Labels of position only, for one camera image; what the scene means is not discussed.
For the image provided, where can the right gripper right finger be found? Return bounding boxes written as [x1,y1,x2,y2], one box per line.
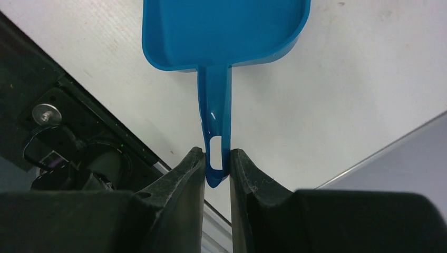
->
[229,149,446,252]

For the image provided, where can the blue dustpan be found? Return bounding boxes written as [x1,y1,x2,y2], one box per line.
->
[142,1,311,188]

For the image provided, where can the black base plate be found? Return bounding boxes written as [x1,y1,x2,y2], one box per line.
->
[1,14,163,191]

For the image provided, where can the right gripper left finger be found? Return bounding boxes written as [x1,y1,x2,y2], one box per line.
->
[1,147,206,252]

